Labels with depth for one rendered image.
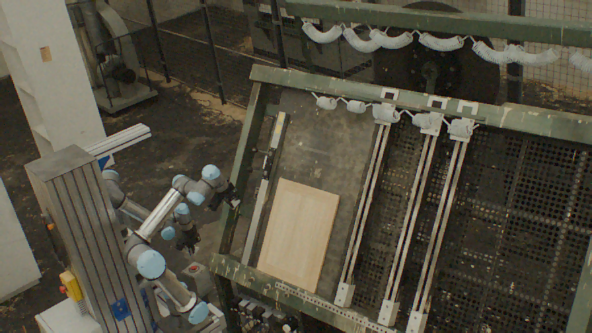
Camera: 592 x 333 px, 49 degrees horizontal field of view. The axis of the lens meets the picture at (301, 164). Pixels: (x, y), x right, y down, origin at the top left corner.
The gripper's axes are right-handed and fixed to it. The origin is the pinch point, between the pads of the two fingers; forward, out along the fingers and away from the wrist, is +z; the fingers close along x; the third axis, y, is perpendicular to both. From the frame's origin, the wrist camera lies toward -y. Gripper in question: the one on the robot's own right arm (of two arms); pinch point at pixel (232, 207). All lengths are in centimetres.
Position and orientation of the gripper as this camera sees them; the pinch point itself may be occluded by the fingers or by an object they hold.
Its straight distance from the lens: 334.6
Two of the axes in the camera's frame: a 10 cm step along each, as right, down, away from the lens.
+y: 7.6, -6.3, 1.5
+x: -5.9, -5.8, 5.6
